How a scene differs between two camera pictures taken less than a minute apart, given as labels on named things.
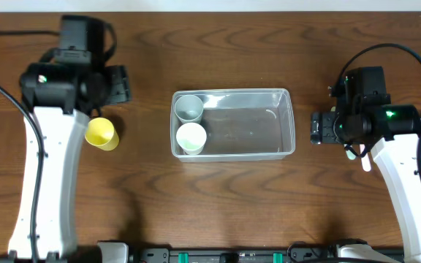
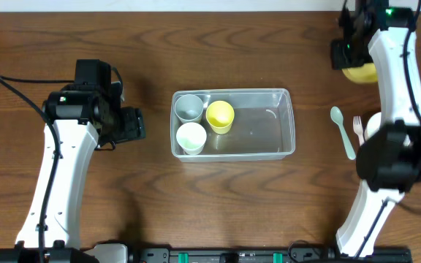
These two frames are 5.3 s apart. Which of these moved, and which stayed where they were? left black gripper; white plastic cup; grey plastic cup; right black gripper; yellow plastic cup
Moved: right black gripper; left black gripper; yellow plastic cup
Stayed: white plastic cup; grey plastic cup
